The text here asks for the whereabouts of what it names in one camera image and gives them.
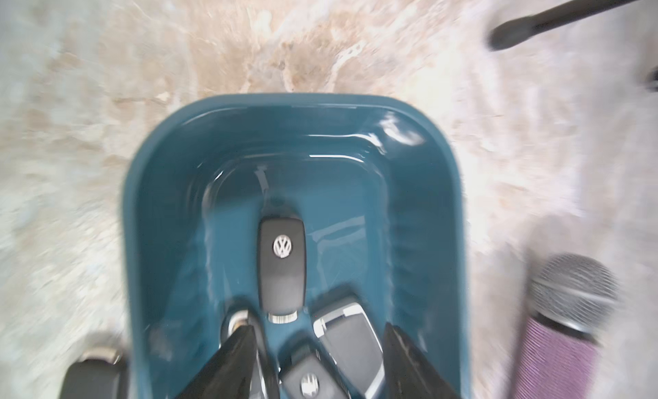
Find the black silver-edged key fob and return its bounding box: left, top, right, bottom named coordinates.
left=311, top=296, right=385, bottom=398

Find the black VW key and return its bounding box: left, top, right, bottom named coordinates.
left=256, top=217, right=307, bottom=325
left=59, top=346, right=130, bottom=399

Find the black perforated music stand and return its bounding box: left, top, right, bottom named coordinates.
left=487, top=0, right=658, bottom=92

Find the teal plastic storage box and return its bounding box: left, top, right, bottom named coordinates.
left=123, top=94, right=471, bottom=398

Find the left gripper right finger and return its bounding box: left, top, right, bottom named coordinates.
left=382, top=323, right=459, bottom=399

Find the black Porsche key fob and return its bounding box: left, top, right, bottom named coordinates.
left=220, top=307, right=280, bottom=398

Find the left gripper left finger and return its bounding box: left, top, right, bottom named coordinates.
left=176, top=325, right=257, bottom=399

